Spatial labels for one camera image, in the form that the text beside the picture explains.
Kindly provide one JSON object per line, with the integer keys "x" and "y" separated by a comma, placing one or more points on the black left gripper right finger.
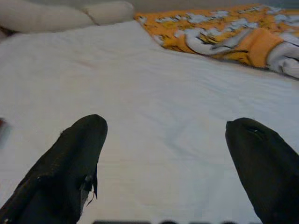
{"x": 268, "y": 175}

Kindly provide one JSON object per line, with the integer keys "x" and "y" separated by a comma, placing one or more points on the yellow cartoon print blanket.
{"x": 257, "y": 42}

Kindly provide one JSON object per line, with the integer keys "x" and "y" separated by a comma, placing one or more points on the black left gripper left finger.
{"x": 58, "y": 175}

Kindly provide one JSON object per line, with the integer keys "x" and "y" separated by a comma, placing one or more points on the white bed sheet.
{"x": 151, "y": 93}

